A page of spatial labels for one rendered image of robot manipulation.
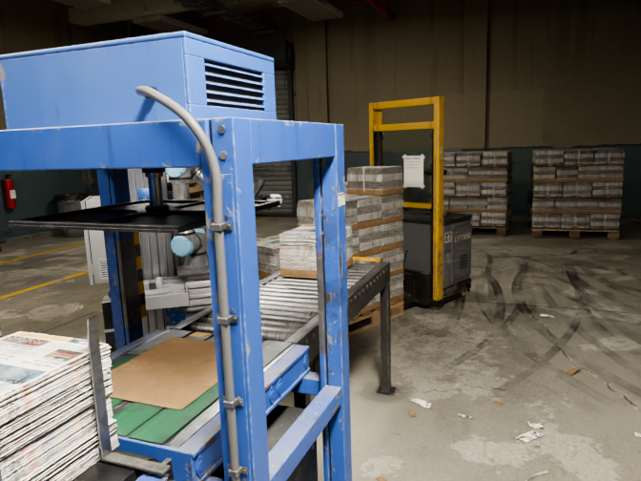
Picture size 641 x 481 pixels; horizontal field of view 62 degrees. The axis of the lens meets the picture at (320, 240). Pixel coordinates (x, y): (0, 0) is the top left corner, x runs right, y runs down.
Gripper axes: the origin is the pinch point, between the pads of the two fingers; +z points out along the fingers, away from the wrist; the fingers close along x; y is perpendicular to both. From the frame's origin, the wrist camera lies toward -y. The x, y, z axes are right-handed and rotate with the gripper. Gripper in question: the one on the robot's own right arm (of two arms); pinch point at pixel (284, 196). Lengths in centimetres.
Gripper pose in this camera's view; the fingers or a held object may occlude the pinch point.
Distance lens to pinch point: 273.9
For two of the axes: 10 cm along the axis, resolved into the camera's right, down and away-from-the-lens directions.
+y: 0.1, 10.0, 0.4
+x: -1.7, 0.5, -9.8
